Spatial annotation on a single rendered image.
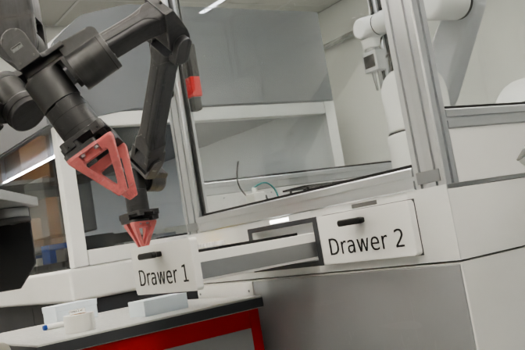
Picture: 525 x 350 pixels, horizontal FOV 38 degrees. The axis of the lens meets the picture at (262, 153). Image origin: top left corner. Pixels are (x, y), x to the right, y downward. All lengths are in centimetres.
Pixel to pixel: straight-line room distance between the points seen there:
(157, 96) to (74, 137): 80
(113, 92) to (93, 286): 65
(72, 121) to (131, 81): 164
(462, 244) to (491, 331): 17
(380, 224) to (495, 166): 26
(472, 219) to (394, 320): 28
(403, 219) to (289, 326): 52
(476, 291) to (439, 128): 32
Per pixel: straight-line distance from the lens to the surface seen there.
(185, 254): 163
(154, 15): 166
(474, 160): 158
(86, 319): 184
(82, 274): 252
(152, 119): 186
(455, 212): 151
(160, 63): 176
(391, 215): 158
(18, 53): 109
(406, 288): 161
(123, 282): 257
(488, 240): 157
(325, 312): 183
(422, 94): 153
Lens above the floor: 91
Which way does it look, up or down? 6 degrees up
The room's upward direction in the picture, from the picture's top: 10 degrees counter-clockwise
